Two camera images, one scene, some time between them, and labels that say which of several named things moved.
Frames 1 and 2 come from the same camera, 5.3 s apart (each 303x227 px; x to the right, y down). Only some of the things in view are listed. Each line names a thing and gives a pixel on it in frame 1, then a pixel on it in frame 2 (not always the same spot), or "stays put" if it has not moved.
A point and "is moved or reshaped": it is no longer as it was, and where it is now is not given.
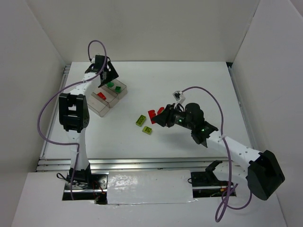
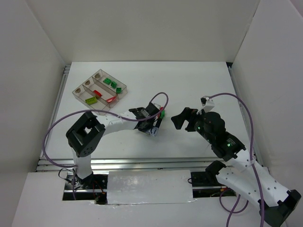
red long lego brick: (151, 113) is moved or reshaped
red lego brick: (101, 95) -> (97, 93)
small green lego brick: (110, 84) is moved or reshaped
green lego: (118, 89) stays put
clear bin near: (97, 103) stays put
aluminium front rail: (160, 164) stays put
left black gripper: (107, 73) -> (152, 119)
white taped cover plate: (144, 187) stays put
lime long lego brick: (140, 120) is moved or reshaped
